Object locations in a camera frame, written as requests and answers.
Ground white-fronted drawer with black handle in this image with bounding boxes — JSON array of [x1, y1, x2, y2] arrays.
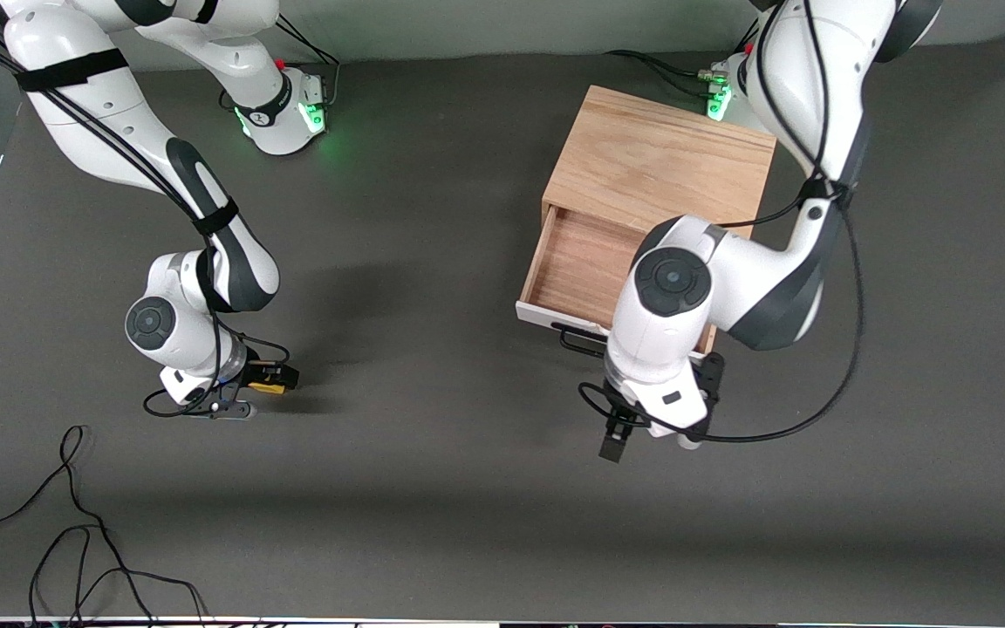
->
[[516, 205, 723, 361]]

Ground wooden drawer cabinet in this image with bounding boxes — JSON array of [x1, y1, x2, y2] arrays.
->
[[542, 85, 776, 243]]

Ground thin black loose cable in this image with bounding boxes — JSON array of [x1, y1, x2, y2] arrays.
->
[[0, 425, 159, 625], [28, 525, 209, 625]]

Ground black left arm base cables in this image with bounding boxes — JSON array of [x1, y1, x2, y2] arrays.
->
[[603, 19, 762, 99]]

